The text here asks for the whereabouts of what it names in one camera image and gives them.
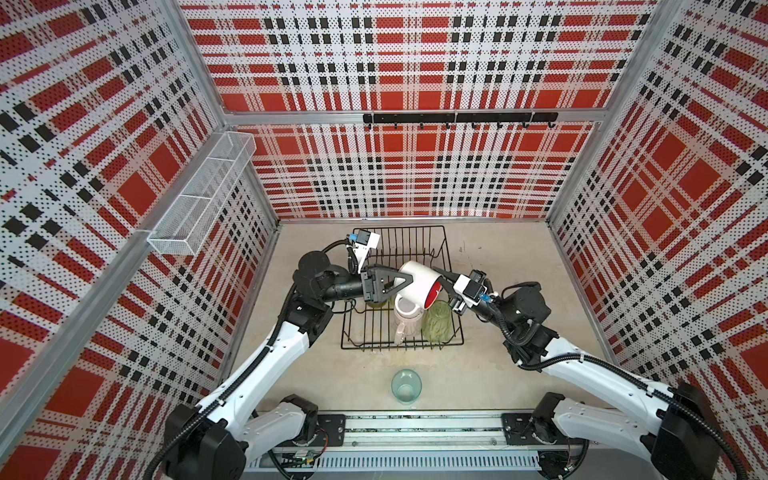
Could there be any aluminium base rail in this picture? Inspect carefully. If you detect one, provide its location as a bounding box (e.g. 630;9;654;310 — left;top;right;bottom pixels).
173;410;661;480

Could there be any black wire dish rack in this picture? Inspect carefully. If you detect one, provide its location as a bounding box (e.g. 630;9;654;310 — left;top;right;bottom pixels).
340;225;464;351

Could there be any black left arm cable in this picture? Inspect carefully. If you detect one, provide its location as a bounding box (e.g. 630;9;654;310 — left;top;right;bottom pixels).
140;238;352;480

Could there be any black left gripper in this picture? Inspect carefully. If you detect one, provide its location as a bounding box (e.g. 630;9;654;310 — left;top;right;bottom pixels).
321;264;413;305

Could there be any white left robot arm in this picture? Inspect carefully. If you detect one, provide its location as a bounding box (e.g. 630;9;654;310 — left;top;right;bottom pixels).
144;247;441;479

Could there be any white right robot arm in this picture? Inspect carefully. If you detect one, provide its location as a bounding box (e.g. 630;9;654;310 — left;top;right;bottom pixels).
439;271;747;479

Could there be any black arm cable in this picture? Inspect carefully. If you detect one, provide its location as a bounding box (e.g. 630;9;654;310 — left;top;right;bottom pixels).
437;278;748;480
140;238;352;480

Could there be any red interior white mug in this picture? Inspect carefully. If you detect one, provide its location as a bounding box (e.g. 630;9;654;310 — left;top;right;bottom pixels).
399;261;442;310

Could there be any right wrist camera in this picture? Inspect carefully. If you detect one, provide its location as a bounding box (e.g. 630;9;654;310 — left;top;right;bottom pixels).
452;270;491;315

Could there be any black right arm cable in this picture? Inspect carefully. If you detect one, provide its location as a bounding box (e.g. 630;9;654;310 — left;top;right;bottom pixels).
437;278;748;480

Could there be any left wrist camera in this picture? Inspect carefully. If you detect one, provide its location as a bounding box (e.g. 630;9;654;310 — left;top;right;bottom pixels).
347;230;381;274

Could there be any white wire wall basket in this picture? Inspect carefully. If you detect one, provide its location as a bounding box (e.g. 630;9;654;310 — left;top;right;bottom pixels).
148;131;255;256

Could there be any clear green glass tumbler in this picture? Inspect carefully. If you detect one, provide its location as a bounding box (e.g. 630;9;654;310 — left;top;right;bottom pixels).
422;300;454;344

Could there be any black wall hook rail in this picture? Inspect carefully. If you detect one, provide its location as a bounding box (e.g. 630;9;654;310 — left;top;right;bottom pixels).
362;111;559;126

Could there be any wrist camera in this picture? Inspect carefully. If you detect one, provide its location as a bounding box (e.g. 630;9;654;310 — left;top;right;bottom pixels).
347;230;381;274
452;270;491;315

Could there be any lavender ceramic mug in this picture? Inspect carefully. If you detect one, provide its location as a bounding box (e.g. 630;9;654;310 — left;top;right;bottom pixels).
394;295;424;345

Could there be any teal glass cup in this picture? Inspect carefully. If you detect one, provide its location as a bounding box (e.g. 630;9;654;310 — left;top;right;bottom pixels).
391;369;423;405

